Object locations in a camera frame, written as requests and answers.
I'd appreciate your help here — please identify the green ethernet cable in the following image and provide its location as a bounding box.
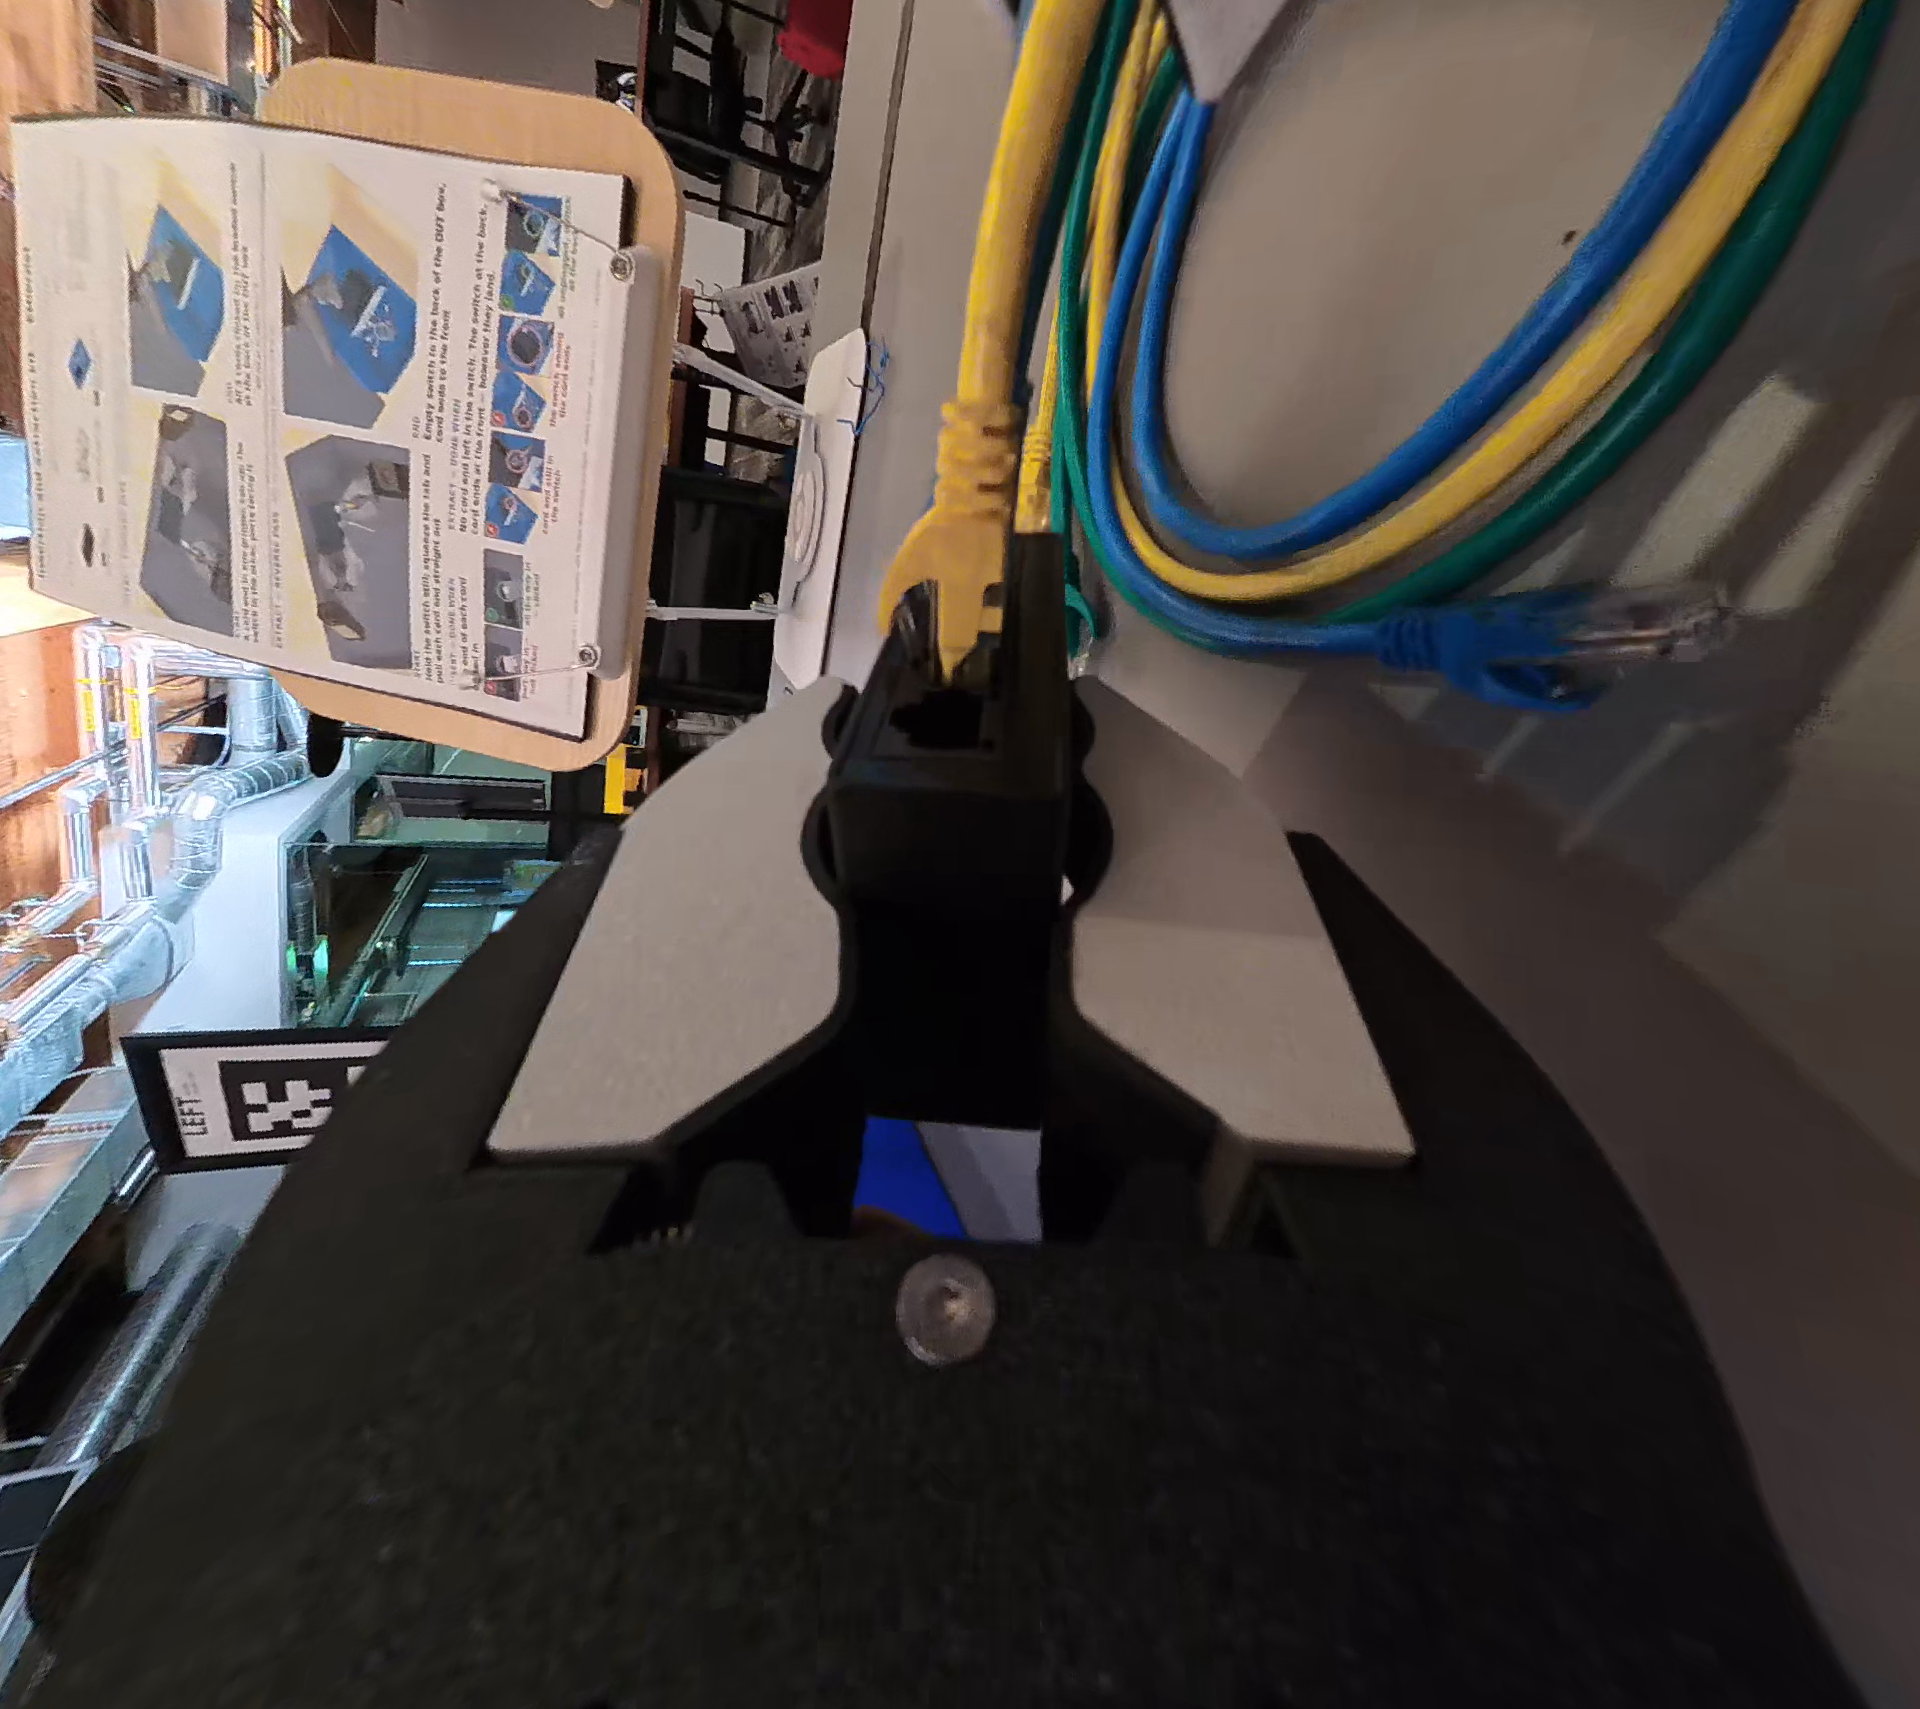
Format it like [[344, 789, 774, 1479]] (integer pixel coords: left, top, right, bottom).
[[1044, 0, 1920, 680]]

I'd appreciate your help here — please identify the black network switch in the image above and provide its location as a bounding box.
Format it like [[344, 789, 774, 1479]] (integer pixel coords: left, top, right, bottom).
[[822, 530, 1084, 1129]]

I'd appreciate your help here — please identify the wooden board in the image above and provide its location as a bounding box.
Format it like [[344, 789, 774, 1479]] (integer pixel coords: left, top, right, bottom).
[[9, 60, 688, 774]]

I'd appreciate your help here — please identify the black and white tag sign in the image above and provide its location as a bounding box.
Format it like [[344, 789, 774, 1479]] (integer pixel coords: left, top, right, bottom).
[[119, 1026, 403, 1179]]

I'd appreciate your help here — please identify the yellow ethernet cable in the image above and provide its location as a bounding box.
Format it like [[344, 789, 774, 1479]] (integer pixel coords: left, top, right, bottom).
[[876, 0, 1920, 695]]

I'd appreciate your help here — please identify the hanging printed paper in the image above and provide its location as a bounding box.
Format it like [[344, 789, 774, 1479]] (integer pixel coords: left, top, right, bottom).
[[715, 261, 825, 391]]

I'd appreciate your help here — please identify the blue ethernet cable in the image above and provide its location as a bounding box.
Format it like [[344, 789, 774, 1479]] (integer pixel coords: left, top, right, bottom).
[[1021, 0, 1908, 712]]

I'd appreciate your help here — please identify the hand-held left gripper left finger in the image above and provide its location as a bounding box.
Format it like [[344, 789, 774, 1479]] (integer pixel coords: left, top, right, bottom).
[[489, 677, 864, 1239]]

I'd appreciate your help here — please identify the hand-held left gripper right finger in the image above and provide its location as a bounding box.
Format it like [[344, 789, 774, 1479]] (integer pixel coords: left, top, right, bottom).
[[1047, 677, 1419, 1239]]

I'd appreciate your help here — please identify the blue plastic bin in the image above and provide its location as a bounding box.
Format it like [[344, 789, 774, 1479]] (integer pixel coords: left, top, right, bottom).
[[861, 1115, 965, 1241]]

